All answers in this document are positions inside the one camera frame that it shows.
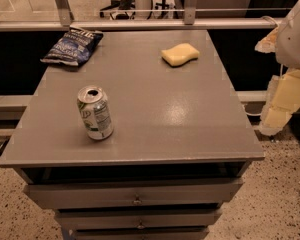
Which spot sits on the office chair base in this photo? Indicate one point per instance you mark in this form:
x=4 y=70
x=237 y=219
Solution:
x=123 y=12

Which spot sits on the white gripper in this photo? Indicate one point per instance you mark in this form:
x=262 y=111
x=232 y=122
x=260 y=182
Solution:
x=294 y=43

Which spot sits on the bottom grey drawer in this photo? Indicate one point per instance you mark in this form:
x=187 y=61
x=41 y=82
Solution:
x=144 y=234

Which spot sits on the yellow sponge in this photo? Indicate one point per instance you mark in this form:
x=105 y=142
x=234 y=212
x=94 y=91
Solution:
x=180 y=54

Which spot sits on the blue chip bag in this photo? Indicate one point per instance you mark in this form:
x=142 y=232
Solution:
x=74 y=48

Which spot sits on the middle grey drawer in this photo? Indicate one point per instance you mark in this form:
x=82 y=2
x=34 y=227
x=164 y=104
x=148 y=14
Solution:
x=138 y=219

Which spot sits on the metal railing frame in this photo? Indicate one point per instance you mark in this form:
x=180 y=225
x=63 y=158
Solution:
x=59 y=15

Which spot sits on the white green 7up can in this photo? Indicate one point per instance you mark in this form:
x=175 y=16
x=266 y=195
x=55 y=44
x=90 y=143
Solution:
x=92 y=103

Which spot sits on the top grey drawer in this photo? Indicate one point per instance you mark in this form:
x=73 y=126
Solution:
x=81 y=196

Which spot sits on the grey drawer cabinet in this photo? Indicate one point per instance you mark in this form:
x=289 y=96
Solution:
x=169 y=123

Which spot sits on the grey drawer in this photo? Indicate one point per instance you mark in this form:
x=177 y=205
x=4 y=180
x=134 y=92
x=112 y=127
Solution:
x=138 y=219
x=144 y=234
x=81 y=196

